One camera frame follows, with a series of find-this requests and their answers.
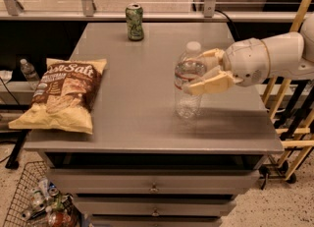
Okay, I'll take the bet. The yellow brown chip bag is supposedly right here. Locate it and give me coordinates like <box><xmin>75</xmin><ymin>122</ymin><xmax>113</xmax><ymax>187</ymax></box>
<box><xmin>9</xmin><ymin>58</ymin><xmax>107</xmax><ymax>135</ymax></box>

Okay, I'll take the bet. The clear plastic water bottle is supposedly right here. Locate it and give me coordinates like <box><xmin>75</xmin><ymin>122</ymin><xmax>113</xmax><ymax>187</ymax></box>
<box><xmin>174</xmin><ymin>41</ymin><xmax>207</xmax><ymax>119</ymax></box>

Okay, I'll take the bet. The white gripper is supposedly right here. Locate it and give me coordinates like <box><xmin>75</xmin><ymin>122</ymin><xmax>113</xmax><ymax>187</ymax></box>
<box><xmin>182</xmin><ymin>38</ymin><xmax>270</xmax><ymax>95</ymax></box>

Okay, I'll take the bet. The small water bottle on shelf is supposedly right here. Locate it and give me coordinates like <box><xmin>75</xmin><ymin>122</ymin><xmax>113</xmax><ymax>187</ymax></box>
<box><xmin>20</xmin><ymin>59</ymin><xmax>40</xmax><ymax>89</ymax></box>

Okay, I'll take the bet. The grey drawer cabinet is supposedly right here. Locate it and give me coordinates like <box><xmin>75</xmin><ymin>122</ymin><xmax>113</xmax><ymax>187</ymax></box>
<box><xmin>26</xmin><ymin>23</ymin><xmax>283</xmax><ymax>227</ymax></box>

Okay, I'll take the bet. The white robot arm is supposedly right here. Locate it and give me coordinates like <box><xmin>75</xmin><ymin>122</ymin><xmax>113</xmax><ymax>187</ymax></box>
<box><xmin>183</xmin><ymin>14</ymin><xmax>314</xmax><ymax>95</ymax></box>

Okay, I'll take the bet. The green soda can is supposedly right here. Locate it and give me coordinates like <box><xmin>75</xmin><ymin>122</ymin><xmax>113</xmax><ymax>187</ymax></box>
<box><xmin>126</xmin><ymin>3</ymin><xmax>144</xmax><ymax>41</ymax></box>

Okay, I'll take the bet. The black power cable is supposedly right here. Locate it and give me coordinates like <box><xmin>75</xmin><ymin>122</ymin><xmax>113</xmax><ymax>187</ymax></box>
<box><xmin>214</xmin><ymin>9</ymin><xmax>241</xmax><ymax>42</ymax></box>

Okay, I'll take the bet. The wire basket with trash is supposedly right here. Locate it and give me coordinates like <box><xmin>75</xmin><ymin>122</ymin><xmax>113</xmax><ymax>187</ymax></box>
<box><xmin>2</xmin><ymin>161</ymin><xmax>80</xmax><ymax>227</ymax></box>

